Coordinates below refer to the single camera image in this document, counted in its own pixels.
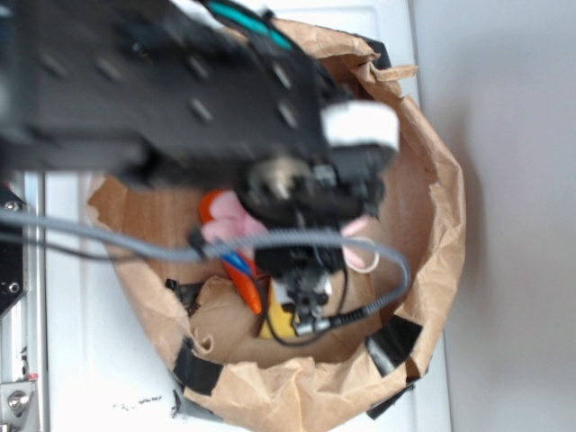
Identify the black mounting bracket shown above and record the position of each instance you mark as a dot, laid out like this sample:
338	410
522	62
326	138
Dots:
12	267

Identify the metal frame rail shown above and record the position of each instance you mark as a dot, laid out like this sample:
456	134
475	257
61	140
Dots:
25	400

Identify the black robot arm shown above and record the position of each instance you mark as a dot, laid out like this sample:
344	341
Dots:
163	98

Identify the pink plush bunny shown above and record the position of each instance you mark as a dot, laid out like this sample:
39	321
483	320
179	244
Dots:
224	218

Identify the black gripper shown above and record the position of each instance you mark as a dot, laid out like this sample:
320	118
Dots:
313	209

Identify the orange toy carrot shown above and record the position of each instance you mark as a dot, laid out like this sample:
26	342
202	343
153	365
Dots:
242	270

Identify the yellow sponge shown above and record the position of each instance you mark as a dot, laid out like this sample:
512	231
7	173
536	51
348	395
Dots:
277	318

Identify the brown paper bag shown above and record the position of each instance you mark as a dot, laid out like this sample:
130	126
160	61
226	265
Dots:
205	334

